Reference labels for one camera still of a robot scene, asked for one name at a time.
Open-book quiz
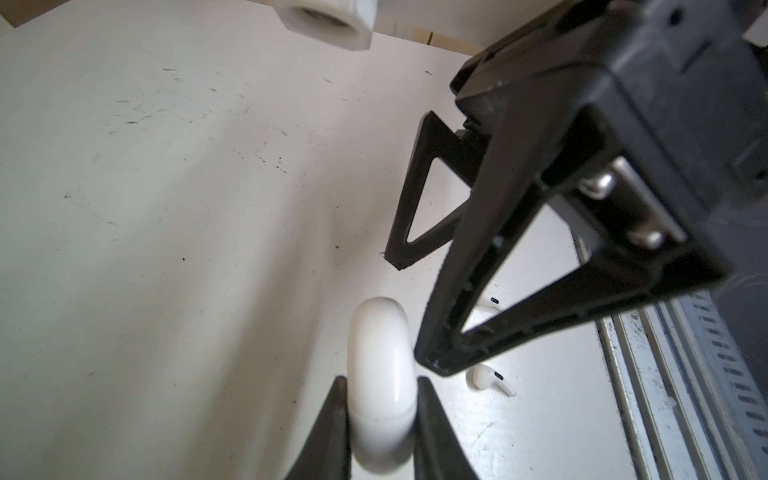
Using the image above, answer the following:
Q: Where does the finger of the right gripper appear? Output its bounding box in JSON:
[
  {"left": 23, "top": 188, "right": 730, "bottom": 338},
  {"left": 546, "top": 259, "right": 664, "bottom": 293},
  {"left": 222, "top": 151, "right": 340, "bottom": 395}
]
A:
[
  {"left": 384, "top": 112, "right": 487, "bottom": 270},
  {"left": 415, "top": 68, "right": 729, "bottom": 376}
]

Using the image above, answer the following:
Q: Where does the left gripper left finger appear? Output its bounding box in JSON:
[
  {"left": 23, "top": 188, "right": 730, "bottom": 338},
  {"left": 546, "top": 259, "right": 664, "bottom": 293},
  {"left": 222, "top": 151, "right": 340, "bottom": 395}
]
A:
[{"left": 285, "top": 376, "right": 351, "bottom": 480}]

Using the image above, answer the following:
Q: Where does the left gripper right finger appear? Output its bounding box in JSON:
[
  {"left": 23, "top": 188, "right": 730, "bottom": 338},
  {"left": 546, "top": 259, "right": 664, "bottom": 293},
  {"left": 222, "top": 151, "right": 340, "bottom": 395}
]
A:
[{"left": 413, "top": 376, "right": 478, "bottom": 480}]

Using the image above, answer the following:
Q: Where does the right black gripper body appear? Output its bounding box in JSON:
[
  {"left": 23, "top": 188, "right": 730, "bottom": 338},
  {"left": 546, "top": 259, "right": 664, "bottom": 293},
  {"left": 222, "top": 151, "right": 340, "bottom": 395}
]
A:
[{"left": 451, "top": 1, "right": 767, "bottom": 288}]

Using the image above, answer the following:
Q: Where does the white earbud charging case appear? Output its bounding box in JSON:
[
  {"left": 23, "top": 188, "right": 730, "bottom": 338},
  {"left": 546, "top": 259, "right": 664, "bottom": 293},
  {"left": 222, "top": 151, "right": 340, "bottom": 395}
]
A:
[{"left": 347, "top": 297, "right": 418, "bottom": 475}]

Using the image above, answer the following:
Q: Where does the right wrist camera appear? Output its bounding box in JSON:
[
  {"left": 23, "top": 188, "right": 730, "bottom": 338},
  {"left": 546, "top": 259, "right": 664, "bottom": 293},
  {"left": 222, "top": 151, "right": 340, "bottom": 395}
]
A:
[{"left": 271, "top": 0, "right": 378, "bottom": 51}]

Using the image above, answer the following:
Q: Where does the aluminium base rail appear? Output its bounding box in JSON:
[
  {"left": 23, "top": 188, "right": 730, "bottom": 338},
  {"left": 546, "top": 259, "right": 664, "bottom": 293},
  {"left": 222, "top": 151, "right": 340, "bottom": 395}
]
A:
[{"left": 596, "top": 290, "right": 767, "bottom": 479}]

